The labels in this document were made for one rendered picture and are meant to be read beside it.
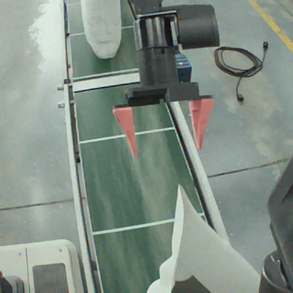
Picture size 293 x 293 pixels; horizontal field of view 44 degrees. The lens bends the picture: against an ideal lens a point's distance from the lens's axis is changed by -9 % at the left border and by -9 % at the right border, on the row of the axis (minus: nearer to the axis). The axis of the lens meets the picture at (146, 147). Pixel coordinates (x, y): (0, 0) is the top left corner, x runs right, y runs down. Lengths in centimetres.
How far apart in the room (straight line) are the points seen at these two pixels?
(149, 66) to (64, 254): 100
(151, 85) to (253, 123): 171
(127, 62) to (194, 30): 140
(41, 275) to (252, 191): 109
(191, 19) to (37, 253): 111
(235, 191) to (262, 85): 88
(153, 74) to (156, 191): 89
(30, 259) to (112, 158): 51
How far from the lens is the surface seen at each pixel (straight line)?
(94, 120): 164
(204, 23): 56
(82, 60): 199
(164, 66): 55
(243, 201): 188
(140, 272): 125
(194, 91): 55
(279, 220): 24
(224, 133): 214
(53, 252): 144
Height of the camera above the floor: 153
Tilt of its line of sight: 49 degrees down
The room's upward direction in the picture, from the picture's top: straight up
